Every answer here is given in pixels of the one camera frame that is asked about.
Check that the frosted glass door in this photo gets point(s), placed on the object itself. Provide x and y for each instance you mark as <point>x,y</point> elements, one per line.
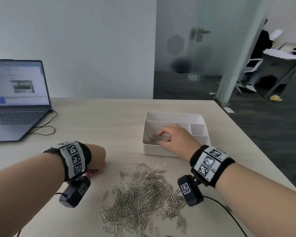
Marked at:
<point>177,17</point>

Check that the person's left fingers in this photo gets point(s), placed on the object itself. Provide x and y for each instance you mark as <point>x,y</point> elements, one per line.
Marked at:
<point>92,172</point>

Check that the hexagon door sticker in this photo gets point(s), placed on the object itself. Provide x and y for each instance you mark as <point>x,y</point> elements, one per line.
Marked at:
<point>176,44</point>

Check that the white divided organizer tray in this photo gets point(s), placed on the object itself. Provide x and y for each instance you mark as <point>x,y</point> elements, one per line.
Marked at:
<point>172,118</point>

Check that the white office chair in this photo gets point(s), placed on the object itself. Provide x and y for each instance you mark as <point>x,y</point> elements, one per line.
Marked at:
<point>252,65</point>

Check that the black left wristband with markers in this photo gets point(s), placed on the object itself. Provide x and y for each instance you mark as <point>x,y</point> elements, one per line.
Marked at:
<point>74,157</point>

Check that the person's right hand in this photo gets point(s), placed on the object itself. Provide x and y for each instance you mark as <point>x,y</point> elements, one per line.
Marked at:
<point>180,143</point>

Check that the loose pile of metal paperclips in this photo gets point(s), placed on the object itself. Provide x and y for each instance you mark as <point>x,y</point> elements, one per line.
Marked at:
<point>143,194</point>

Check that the person's right forearm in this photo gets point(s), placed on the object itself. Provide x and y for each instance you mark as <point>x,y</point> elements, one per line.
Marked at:
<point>261,207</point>

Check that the person's left forearm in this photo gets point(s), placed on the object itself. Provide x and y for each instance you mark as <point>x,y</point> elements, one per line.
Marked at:
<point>19,190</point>

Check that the dark grey laptop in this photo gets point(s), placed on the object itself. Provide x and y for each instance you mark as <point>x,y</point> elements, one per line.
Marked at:
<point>14,83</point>

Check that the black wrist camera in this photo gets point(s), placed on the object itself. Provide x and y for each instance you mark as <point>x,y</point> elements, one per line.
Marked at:
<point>75,192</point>
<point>189,191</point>

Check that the person's left hand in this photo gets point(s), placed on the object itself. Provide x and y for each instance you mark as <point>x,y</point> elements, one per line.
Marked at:
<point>97,157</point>

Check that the person's right fingers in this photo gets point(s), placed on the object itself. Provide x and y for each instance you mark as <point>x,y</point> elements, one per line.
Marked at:
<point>164,132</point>

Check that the bunch of silver clips inside organizer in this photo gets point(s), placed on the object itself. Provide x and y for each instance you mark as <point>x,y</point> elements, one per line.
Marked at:
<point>153,140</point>

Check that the metal door floor fitting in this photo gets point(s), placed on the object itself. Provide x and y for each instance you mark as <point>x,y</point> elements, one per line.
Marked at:
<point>194,77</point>

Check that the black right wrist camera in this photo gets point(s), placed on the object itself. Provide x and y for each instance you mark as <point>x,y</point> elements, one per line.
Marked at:
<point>189,191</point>

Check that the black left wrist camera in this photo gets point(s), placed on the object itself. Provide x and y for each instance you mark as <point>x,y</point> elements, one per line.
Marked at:
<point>75,192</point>

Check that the black wristband with markers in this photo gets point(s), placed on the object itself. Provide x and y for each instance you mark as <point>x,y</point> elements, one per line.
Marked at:
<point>74,157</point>
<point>209,162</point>

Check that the white paper sheet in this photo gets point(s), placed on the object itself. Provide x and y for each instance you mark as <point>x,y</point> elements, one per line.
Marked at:
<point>276,34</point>

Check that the white office desk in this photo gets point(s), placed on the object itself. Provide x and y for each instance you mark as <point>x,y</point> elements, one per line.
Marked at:
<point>281,59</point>

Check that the black right wristband with markers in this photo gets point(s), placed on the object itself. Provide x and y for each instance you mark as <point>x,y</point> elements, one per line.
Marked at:
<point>209,162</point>

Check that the yellow floor object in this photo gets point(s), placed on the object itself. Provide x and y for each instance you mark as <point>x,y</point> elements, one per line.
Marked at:
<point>275,98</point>

